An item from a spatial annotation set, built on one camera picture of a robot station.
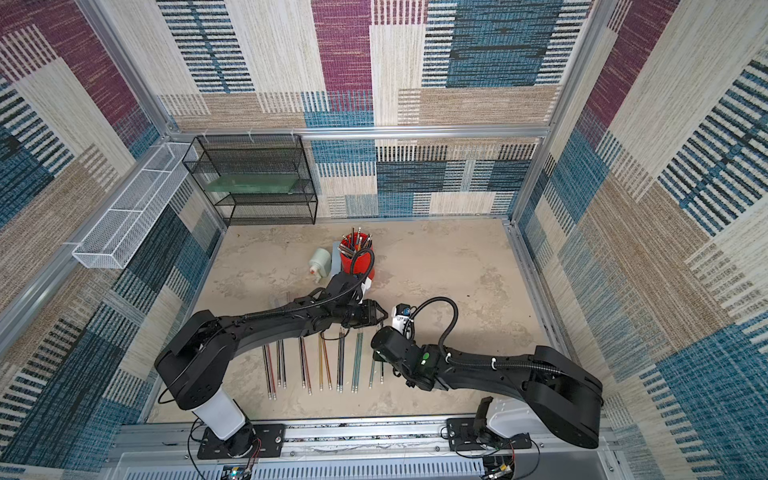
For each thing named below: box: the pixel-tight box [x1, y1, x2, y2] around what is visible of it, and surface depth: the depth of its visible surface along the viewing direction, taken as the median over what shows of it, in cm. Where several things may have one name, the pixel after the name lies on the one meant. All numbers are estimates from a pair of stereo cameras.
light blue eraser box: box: [331, 241, 341, 277], surface depth 103 cm
